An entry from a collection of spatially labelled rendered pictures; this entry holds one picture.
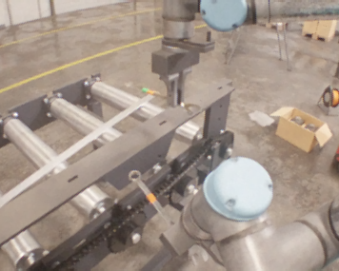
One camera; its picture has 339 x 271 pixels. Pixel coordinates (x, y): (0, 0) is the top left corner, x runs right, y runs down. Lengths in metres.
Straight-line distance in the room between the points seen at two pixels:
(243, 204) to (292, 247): 0.09
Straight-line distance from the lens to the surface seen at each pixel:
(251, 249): 0.31
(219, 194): 0.29
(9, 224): 0.62
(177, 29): 0.60
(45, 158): 1.18
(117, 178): 0.82
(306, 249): 0.35
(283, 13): 0.47
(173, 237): 0.45
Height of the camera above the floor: 1.61
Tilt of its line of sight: 35 degrees down
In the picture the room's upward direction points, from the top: 2 degrees clockwise
